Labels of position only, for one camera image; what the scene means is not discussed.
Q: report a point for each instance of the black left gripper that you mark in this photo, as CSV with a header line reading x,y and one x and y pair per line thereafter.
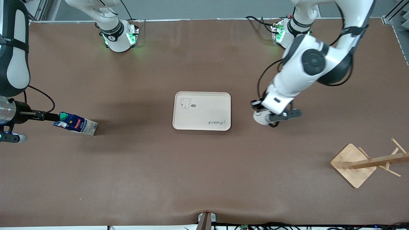
x,y
258,106

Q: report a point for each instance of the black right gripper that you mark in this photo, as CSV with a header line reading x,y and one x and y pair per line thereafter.
x,y
21,116

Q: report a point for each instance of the blue milk carton green cap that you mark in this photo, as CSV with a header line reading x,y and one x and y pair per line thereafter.
x,y
78,124

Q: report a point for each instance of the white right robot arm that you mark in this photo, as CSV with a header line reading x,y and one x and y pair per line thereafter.
x,y
14,48

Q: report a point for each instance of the cream tray with bear print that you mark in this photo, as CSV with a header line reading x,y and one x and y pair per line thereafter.
x,y
201,111

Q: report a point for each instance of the wooden cup rack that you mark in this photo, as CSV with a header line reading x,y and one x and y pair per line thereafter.
x,y
351,164

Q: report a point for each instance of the metal table clamp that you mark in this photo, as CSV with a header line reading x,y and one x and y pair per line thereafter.
x,y
207,220

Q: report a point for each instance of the aluminium frame post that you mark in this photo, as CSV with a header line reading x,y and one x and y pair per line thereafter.
x,y
40,9
396,17

